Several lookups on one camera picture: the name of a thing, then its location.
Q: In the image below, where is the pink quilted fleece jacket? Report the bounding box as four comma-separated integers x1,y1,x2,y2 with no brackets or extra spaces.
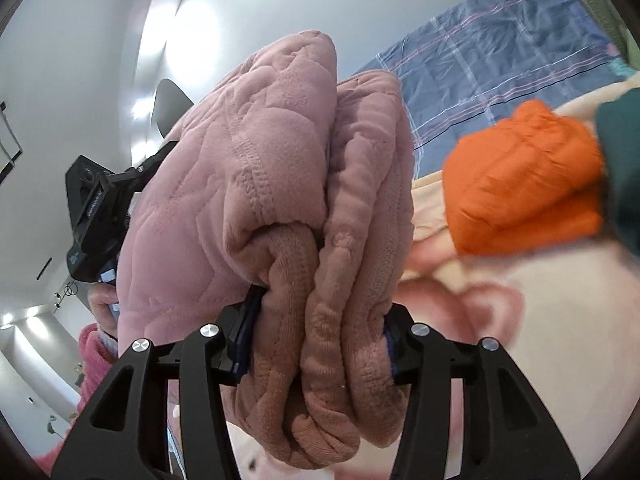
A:
117,30,413,469

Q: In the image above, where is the pink sleeve forearm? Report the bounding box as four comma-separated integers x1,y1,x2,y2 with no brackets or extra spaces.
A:
29,323,122,476

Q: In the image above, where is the person's left hand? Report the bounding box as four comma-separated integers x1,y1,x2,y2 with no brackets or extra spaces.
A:
88,283,119,339

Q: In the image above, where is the white pink cartoon blanket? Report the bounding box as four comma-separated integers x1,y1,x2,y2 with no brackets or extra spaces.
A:
164,74,640,480

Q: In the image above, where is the orange puffer jacket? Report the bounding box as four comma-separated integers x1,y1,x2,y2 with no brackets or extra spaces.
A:
442,100,604,256

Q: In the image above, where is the dark green garment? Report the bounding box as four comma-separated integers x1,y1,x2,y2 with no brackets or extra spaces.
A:
596,88,640,257

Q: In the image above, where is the blue plaid bed sheet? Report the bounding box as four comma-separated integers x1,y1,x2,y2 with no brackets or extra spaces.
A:
364,0,634,178

